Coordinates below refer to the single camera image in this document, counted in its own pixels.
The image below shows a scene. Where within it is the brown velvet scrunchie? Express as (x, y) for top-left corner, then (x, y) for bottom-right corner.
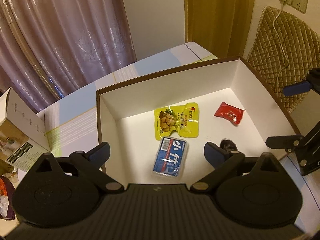
(220, 138), (238, 153)

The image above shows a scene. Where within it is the red snack packet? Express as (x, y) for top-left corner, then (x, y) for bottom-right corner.
(214, 102), (245, 126)

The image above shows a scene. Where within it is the yellow snack pouch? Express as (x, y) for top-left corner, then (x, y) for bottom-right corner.
(153, 102), (200, 141)

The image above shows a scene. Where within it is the quilted gold chair cushion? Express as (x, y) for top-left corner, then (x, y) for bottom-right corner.
(247, 6), (319, 113)

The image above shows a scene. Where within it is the white product carton box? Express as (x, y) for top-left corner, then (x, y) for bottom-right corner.
(0, 87), (51, 172)

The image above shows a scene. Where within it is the large brown cardboard box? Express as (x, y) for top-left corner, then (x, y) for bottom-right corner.
(97, 57), (299, 185)

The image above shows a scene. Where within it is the wooden door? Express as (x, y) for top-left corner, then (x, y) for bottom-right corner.
(184, 0), (255, 57)

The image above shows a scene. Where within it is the mauve curtain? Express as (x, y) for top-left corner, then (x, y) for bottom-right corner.
(1, 0), (136, 112)

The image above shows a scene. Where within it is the white power cable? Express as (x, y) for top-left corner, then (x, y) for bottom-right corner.
(272, 0), (290, 91)

